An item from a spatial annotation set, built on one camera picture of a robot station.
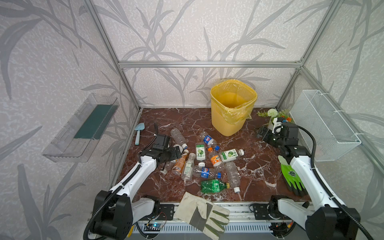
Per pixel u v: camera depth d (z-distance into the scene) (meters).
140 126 1.07
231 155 0.91
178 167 0.84
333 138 0.61
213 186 0.79
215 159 0.86
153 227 0.71
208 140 0.96
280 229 0.73
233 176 0.85
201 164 0.87
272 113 0.96
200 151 0.91
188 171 0.81
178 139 0.99
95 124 0.66
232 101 1.07
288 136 0.59
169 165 0.86
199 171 0.83
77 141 0.63
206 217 0.72
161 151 0.65
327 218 0.40
